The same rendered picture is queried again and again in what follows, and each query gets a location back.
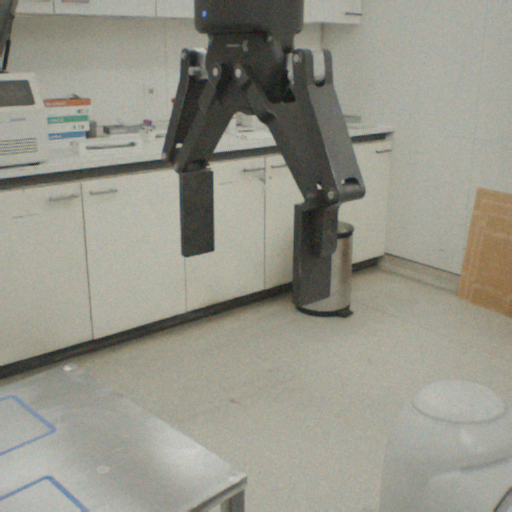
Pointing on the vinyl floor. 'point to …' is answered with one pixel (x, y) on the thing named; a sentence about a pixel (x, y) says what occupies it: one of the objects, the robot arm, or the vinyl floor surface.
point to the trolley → (102, 453)
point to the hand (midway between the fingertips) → (249, 261)
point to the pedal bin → (339, 293)
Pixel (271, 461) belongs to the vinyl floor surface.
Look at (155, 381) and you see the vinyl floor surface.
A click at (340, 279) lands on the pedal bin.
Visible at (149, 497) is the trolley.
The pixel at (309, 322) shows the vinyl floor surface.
